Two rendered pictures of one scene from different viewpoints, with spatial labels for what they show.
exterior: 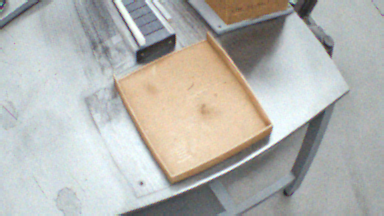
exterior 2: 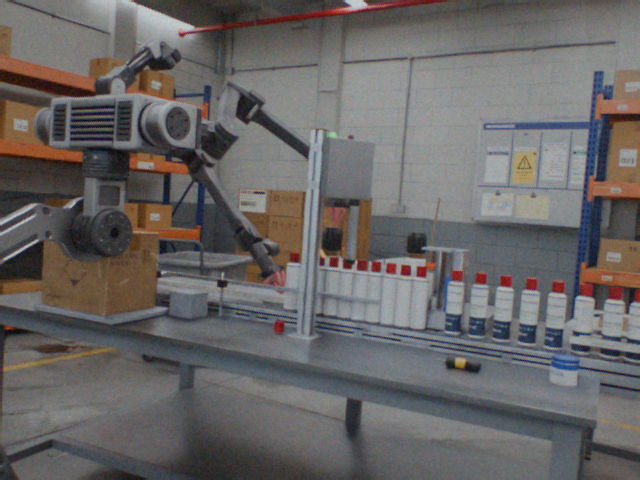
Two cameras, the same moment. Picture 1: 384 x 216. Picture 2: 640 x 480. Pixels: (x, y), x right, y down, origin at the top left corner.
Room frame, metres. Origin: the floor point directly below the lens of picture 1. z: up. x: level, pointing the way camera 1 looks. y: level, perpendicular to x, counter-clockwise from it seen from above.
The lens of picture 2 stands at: (3.35, -0.74, 1.25)
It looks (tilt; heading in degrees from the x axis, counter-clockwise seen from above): 3 degrees down; 145
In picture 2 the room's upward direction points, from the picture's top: 4 degrees clockwise
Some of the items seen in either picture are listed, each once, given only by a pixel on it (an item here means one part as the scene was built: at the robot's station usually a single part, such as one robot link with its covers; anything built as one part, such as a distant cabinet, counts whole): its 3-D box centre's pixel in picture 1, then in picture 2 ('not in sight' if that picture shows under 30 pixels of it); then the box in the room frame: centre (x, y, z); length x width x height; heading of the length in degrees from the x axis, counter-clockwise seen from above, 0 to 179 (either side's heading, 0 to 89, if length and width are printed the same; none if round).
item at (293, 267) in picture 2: not in sight; (292, 281); (1.51, 0.45, 0.98); 0.05 x 0.05 x 0.20
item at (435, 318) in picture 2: not in sight; (442, 288); (1.91, 0.78, 1.01); 0.14 x 0.13 x 0.26; 30
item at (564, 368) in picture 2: not in sight; (564, 369); (2.40, 0.75, 0.87); 0.07 x 0.07 x 0.07
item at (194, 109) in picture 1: (190, 102); not in sight; (0.72, 0.00, 0.85); 0.30 x 0.26 x 0.04; 30
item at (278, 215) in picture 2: not in sight; (302, 262); (-1.79, 2.67, 0.70); 1.20 x 0.82 x 1.39; 28
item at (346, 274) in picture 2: not in sight; (345, 288); (1.69, 0.55, 0.98); 0.05 x 0.05 x 0.20
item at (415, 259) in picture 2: not in sight; (414, 265); (1.44, 1.10, 1.04); 0.09 x 0.09 x 0.29
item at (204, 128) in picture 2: not in sight; (196, 130); (1.65, -0.01, 1.45); 0.09 x 0.08 x 0.12; 22
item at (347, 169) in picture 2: not in sight; (343, 169); (1.72, 0.48, 1.38); 0.17 x 0.10 x 0.19; 85
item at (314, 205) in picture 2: not in sight; (312, 233); (1.70, 0.39, 1.16); 0.04 x 0.04 x 0.67; 30
